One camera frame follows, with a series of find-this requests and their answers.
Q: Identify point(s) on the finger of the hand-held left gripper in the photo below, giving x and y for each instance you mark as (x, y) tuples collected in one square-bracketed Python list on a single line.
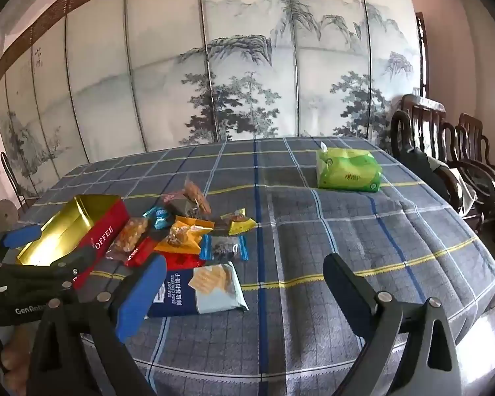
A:
[(20, 236), (78, 260)]

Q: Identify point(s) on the dark brown snack packet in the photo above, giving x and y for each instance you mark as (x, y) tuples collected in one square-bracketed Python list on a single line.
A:
[(222, 223)]

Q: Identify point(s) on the dark wooden armchair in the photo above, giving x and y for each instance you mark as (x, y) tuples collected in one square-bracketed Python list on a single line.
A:
[(472, 136), (420, 123)]

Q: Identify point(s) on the small yellow snack packet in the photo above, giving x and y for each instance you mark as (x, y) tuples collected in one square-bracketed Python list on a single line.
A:
[(241, 227)]

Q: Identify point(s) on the red tin box gold interior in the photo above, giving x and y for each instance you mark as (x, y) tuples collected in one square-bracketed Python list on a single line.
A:
[(66, 222)]

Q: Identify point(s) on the pink snack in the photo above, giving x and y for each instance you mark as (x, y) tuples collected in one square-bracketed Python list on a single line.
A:
[(171, 196)]

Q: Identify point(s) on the orange snack packet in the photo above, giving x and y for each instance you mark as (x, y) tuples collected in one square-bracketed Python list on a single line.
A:
[(185, 239)]

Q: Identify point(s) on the round grey stone disc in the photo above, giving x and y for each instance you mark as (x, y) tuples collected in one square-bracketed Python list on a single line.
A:
[(5, 214)]

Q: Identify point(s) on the green tissue pack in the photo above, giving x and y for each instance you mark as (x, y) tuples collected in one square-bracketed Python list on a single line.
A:
[(346, 171)]

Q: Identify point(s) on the white snack packet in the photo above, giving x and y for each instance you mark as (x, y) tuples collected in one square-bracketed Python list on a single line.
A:
[(177, 293)]

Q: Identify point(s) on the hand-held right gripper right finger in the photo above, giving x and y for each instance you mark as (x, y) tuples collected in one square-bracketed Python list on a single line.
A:
[(346, 297)]

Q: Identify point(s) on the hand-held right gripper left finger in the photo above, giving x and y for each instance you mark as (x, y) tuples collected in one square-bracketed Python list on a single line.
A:
[(138, 301)]

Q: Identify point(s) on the blue-ended clear snack packet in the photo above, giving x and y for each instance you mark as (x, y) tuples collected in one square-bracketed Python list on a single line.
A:
[(225, 249)]

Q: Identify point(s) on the black metal chair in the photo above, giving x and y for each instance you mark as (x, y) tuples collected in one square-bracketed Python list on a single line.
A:
[(3, 157)]

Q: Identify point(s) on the dark grey snack packet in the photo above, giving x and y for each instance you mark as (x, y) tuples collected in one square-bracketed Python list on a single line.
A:
[(181, 206)]

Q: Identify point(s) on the dark cloth on chair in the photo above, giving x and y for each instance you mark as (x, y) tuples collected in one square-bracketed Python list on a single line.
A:
[(431, 171)]

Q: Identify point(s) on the dark carved wooden frame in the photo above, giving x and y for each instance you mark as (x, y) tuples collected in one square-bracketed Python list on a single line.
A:
[(424, 57)]

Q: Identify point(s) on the clear packet of orange nuts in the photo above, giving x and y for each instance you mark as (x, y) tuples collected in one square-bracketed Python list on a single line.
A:
[(128, 235)]

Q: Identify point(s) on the small blue candy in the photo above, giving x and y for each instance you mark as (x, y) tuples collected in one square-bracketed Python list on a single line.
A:
[(159, 216)]

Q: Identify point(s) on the blue plaid tablecloth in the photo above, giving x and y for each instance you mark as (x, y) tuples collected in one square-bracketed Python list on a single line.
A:
[(313, 235)]

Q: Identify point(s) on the painted landscape folding screen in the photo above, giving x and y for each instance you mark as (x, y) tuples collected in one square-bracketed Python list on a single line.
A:
[(231, 70)]

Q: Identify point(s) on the person's left hand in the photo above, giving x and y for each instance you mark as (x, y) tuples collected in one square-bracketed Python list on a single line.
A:
[(14, 357)]

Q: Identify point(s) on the clear packet of brown snacks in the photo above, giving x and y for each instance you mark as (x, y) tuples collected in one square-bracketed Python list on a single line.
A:
[(196, 196)]

